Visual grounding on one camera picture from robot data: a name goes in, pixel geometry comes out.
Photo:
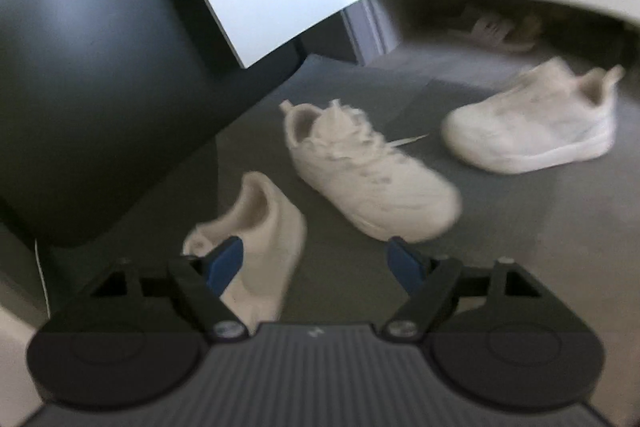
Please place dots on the white chunky sneaker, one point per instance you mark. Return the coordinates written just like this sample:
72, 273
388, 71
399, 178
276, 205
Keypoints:
550, 117

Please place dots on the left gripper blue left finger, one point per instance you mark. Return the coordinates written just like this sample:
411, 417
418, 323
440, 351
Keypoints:
197, 284

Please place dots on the dark ribbed door mat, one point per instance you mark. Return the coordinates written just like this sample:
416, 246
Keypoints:
342, 276

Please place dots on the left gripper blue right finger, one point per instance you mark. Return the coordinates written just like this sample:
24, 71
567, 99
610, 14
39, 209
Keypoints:
430, 284

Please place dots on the white lace-up sneaker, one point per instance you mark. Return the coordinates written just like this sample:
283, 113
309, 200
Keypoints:
381, 190

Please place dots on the grey rug with yellow line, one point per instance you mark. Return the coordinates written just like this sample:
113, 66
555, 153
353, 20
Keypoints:
576, 227

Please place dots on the grey slide sandal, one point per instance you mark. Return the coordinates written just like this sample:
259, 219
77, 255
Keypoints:
496, 31

